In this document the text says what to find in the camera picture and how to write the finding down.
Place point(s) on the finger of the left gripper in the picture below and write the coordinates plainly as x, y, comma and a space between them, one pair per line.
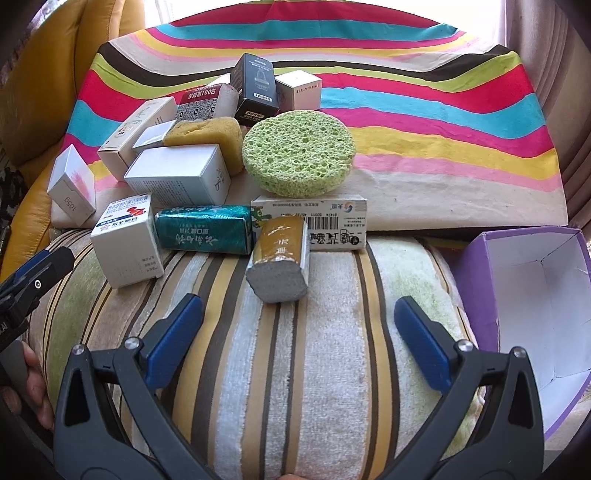
23, 290

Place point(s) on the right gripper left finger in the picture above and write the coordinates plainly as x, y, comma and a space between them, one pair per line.
109, 421

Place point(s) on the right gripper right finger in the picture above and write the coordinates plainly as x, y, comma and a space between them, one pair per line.
508, 439

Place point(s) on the white pink box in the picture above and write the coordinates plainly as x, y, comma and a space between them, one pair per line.
72, 186

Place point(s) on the cream tall box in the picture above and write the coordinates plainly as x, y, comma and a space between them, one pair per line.
117, 152

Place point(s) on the small silver box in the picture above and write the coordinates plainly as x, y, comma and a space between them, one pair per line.
153, 136

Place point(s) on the large silver white box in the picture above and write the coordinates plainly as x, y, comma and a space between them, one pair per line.
190, 175

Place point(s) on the green tissue pack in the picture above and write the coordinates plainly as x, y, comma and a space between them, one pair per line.
225, 229

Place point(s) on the yellow sponge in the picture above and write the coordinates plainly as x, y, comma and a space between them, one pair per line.
225, 132

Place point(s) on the gold grey tissue pack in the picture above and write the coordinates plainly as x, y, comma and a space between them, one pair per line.
278, 267

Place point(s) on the red QR tissue pack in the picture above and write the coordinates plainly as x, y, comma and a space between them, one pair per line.
203, 103

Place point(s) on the white barcode medicine box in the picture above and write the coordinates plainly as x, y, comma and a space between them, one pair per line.
335, 223

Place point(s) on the small white box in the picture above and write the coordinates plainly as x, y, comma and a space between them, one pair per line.
223, 79

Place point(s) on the round green sponge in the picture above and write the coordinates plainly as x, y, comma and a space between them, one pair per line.
299, 154

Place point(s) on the black product box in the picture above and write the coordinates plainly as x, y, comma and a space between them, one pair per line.
255, 90

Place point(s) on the white cube box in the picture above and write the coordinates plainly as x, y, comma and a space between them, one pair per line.
298, 90

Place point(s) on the person's left hand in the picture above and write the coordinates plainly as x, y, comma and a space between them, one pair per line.
35, 390

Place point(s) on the purple white cardboard box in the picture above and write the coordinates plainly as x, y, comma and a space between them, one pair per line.
530, 287

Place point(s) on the yellow leather armchair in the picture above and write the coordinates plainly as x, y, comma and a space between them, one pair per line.
37, 102

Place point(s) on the rainbow striped cushion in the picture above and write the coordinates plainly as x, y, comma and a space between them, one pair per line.
434, 129

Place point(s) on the beige drape curtain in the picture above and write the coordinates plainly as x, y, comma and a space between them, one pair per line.
553, 41

